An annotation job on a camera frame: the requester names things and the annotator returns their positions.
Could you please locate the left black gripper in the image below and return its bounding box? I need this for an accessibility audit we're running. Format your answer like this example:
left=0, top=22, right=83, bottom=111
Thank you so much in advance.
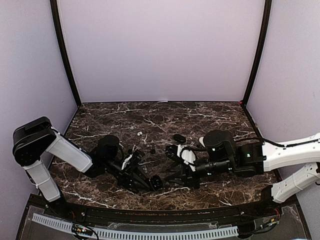
left=104, top=156, right=153, bottom=190

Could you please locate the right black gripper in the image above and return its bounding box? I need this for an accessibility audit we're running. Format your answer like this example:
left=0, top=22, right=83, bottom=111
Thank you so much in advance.
left=164, top=156, right=235, bottom=190

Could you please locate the black round charging case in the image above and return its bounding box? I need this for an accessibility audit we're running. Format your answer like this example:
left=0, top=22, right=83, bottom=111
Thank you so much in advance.
left=149, top=175, right=163, bottom=191

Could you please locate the white oval charging case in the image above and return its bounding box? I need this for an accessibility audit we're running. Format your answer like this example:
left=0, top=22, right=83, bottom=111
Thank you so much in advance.
left=198, top=137, right=206, bottom=148

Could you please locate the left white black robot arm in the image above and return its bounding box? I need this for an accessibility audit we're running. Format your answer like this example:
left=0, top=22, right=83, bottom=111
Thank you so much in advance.
left=12, top=116, right=158, bottom=218

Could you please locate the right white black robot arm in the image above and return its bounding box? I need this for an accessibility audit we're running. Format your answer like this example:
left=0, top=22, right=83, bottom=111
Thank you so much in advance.
left=165, top=130, right=320, bottom=217

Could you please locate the black oval charging case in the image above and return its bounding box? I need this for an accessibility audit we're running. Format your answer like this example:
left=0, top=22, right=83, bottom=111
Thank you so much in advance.
left=173, top=134, right=187, bottom=144

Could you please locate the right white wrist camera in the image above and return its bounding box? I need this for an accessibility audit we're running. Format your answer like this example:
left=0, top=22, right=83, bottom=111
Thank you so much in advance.
left=176, top=144, right=196, bottom=172

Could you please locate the white slotted cable duct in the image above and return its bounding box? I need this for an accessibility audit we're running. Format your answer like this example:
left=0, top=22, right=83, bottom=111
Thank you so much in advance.
left=31, top=213, right=239, bottom=240

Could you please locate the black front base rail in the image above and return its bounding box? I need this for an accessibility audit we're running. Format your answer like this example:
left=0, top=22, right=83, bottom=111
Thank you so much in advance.
left=24, top=193, right=298, bottom=226

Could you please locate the right black frame post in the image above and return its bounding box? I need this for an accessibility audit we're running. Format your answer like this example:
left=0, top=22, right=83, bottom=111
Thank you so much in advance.
left=241, top=0, right=272, bottom=108

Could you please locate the black frame post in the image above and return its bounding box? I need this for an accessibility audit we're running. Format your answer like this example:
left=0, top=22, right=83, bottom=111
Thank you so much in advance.
left=49, top=0, right=82, bottom=108
left=241, top=0, right=272, bottom=108

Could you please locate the left black frame post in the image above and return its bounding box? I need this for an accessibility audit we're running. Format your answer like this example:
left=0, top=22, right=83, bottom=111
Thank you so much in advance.
left=49, top=0, right=82, bottom=108

